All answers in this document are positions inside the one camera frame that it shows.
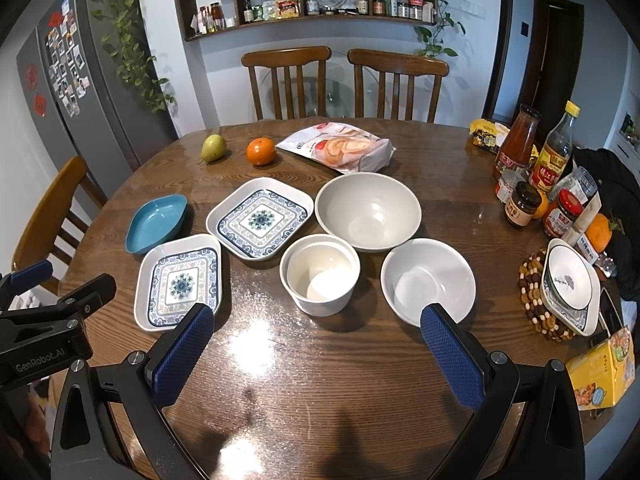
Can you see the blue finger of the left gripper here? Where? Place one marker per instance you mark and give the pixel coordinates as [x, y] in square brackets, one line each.
[18, 282]

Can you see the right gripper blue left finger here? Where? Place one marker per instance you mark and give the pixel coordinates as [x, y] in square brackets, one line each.
[175, 354]

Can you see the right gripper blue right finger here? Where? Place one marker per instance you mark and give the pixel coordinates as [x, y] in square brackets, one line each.
[465, 377]

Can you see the white medium bowl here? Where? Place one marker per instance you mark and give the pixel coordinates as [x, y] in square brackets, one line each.
[424, 271]

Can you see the blue dish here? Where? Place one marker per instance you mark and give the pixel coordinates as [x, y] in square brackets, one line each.
[155, 223]

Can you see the small white deep bowl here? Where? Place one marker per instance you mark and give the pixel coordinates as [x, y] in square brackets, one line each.
[320, 272]

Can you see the large grey bowl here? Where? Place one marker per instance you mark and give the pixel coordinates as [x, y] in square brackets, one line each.
[372, 212]

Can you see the wooden chair left side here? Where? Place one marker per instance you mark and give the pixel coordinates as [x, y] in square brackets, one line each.
[45, 226]

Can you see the wooden chair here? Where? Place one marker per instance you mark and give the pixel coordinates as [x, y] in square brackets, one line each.
[45, 226]
[286, 68]
[399, 66]

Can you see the wooden bead trivet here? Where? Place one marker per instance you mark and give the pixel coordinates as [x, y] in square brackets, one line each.
[544, 321]

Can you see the yellow snack box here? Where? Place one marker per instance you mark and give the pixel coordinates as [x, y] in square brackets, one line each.
[601, 376]

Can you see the red lid chili jar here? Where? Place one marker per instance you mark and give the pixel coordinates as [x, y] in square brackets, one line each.
[561, 214]

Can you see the brown sauce jar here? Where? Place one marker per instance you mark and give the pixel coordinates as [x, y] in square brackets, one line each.
[522, 204]

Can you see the orange fruit at right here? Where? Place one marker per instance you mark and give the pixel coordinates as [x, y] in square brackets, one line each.
[599, 233]

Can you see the small white red jar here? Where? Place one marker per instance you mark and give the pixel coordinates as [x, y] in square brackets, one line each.
[507, 182]

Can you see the grey refrigerator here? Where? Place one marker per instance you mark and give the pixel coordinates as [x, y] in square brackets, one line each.
[79, 104]

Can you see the yellow cap vinegar bottle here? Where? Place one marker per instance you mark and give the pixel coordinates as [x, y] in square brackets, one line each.
[556, 151]

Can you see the green pear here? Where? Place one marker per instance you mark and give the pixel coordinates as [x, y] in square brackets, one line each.
[213, 148]

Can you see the red sauce bottle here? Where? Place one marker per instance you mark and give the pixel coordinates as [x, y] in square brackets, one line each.
[514, 152]

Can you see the yellow snack packet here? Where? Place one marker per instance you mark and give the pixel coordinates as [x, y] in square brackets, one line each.
[488, 136]

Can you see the orange mandarin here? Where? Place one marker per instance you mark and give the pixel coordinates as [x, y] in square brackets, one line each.
[261, 152]

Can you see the bread bag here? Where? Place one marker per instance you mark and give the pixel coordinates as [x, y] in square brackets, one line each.
[342, 147]

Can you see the dark door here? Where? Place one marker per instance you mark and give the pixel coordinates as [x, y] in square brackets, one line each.
[553, 59]

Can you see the hanging green vine plant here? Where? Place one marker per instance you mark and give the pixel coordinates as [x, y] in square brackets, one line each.
[134, 61]

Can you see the wooden chair back right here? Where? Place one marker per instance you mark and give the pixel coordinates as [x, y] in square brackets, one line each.
[399, 66]

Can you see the right green trailing plant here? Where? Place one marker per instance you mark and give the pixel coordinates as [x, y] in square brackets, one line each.
[433, 33]

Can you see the wooden chair back left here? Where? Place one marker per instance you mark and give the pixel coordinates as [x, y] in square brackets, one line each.
[286, 68]

